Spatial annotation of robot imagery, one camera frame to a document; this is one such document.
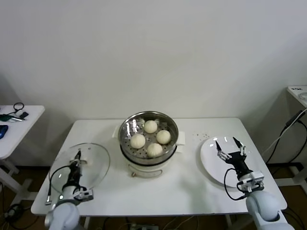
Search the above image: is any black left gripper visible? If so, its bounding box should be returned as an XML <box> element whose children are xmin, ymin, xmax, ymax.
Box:
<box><xmin>64</xmin><ymin>150</ymin><xmax>83</xmax><ymax>187</ymax></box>

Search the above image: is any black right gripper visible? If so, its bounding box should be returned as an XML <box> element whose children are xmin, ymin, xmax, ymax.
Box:
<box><xmin>215</xmin><ymin>137</ymin><xmax>254</xmax><ymax>178</ymax></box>

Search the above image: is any round glass pot lid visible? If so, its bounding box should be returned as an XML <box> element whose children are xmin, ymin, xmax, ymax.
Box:
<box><xmin>48</xmin><ymin>143</ymin><xmax>111</xmax><ymax>194</ymax></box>

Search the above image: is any white steamed baozi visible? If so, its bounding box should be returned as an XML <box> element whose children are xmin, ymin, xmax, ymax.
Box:
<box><xmin>143</xmin><ymin>120</ymin><xmax>158</xmax><ymax>134</ymax></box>
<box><xmin>156</xmin><ymin>130</ymin><xmax>171</xmax><ymax>145</ymax></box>
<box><xmin>146</xmin><ymin>143</ymin><xmax>164</xmax><ymax>158</ymax></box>
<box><xmin>130</xmin><ymin>133</ymin><xmax>146</xmax><ymax>149</ymax></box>

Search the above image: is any perforated steel steamer basket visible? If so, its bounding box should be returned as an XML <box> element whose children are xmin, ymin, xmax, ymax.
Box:
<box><xmin>112</xmin><ymin>110</ymin><xmax>187</xmax><ymax>166</ymax></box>

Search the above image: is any white round plate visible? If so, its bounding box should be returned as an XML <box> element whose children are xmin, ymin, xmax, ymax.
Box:
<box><xmin>200</xmin><ymin>136</ymin><xmax>260</xmax><ymax>188</ymax></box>

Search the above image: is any white side table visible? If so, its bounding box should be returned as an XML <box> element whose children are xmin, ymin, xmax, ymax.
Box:
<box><xmin>287</xmin><ymin>85</ymin><xmax>307</xmax><ymax>108</ymax></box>
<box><xmin>0</xmin><ymin>105</ymin><xmax>46</xmax><ymax>201</ymax></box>

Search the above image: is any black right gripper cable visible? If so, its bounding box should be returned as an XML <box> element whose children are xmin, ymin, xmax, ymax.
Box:
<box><xmin>224</xmin><ymin>167</ymin><xmax>248</xmax><ymax>201</ymax></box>

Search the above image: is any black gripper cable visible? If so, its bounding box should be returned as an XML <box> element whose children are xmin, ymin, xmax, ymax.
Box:
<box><xmin>224</xmin><ymin>167</ymin><xmax>248</xmax><ymax>201</ymax></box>
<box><xmin>45</xmin><ymin>164</ymin><xmax>72</xmax><ymax>206</ymax></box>

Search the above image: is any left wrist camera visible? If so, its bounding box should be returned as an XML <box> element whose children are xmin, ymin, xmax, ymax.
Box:
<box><xmin>73</xmin><ymin>188</ymin><xmax>94</xmax><ymax>201</ymax></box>

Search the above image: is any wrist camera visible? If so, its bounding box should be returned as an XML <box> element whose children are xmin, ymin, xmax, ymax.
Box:
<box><xmin>237</xmin><ymin>171</ymin><xmax>264</xmax><ymax>192</ymax></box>
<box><xmin>73</xmin><ymin>188</ymin><xmax>94</xmax><ymax>201</ymax></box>

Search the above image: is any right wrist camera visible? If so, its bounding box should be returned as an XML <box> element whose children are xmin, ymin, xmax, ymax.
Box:
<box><xmin>237</xmin><ymin>171</ymin><xmax>264</xmax><ymax>192</ymax></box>

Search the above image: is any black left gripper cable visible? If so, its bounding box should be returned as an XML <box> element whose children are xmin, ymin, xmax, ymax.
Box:
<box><xmin>45</xmin><ymin>164</ymin><xmax>72</xmax><ymax>206</ymax></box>

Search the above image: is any white cable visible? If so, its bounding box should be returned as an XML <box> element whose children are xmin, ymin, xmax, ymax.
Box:
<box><xmin>261</xmin><ymin>111</ymin><xmax>307</xmax><ymax>155</ymax></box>

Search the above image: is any black power cable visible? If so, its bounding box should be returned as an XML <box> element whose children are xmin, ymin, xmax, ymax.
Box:
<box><xmin>265</xmin><ymin>110</ymin><xmax>303</xmax><ymax>166</ymax></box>

